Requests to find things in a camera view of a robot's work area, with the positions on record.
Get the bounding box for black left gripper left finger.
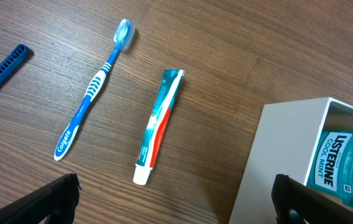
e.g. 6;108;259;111
0;174;81;224

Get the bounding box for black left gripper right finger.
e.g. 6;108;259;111
271;174;353;224

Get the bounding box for blue mouthwash bottle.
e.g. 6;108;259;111
307;130;353;208

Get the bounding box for teal red toothpaste tube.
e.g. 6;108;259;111
133;70;185;185

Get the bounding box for blue white toothbrush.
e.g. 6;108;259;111
53;18;135;161

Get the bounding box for white open box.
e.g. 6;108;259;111
229;97;353;223

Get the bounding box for blue comb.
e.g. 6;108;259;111
0;44;30;86

